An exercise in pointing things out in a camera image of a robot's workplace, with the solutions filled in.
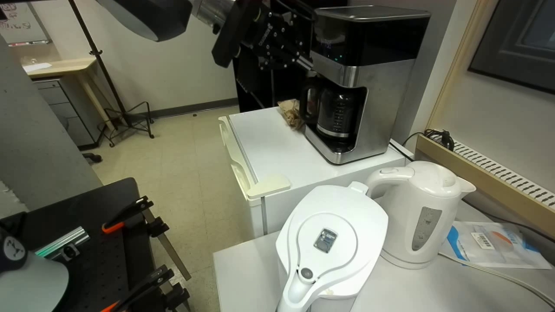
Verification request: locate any brown fuzzy object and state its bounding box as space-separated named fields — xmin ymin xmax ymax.
xmin=275 ymin=96 xmax=306 ymax=131

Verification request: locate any grey cable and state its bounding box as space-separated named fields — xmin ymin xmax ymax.
xmin=436 ymin=251 xmax=555 ymax=310

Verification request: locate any black clamp orange handle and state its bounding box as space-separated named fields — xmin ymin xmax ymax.
xmin=98 ymin=263 xmax=192 ymax=312
xmin=98 ymin=193 xmax=171 ymax=238

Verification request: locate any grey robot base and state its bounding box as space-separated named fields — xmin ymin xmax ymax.
xmin=0 ymin=225 xmax=70 ymax=312

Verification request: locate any light wooden desk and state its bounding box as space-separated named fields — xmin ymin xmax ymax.
xmin=20 ymin=53 xmax=117 ymax=134

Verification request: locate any clear plastic bag blue print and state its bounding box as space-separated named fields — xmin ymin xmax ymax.
xmin=440 ymin=219 xmax=555 ymax=271

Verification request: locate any white water filter pitcher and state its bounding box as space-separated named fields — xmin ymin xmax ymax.
xmin=273 ymin=180 xmax=390 ymax=312

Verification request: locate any black power cable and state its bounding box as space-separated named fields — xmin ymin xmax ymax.
xmin=400 ymin=128 xmax=457 ymax=152

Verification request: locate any white electric kettle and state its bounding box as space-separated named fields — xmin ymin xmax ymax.
xmin=364 ymin=159 xmax=478 ymax=270

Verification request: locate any wooden radiator cover with grille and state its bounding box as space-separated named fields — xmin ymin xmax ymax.
xmin=414 ymin=128 xmax=555 ymax=242

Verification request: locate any whiteboard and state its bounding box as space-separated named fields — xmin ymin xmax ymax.
xmin=0 ymin=1 xmax=51 ymax=48

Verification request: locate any glass coffee carafe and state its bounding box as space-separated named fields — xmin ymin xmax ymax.
xmin=301 ymin=79 xmax=360 ymax=141

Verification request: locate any white mini fridge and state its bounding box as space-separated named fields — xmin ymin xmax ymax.
xmin=216 ymin=105 xmax=416 ymax=238

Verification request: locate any green and white label strip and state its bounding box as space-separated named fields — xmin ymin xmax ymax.
xmin=32 ymin=225 xmax=91 ymax=263

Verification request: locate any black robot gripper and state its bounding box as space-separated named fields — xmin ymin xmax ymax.
xmin=247 ymin=0 xmax=317 ymax=74

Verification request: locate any dark framed window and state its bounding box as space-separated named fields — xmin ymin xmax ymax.
xmin=466 ymin=0 xmax=555 ymax=96

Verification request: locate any black tripod stand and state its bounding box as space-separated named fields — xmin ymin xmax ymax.
xmin=67 ymin=0 xmax=157 ymax=148

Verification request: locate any grey drawer cabinet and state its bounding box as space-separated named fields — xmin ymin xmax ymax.
xmin=31 ymin=76 xmax=107 ymax=150

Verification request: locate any black and steel coffeemaker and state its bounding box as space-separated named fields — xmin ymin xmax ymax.
xmin=299 ymin=4 xmax=431 ymax=167

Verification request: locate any black perforated workbench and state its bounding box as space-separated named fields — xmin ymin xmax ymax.
xmin=0 ymin=176 xmax=192 ymax=312

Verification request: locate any grey partition panel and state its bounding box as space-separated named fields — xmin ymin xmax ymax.
xmin=0 ymin=36 xmax=103 ymax=212

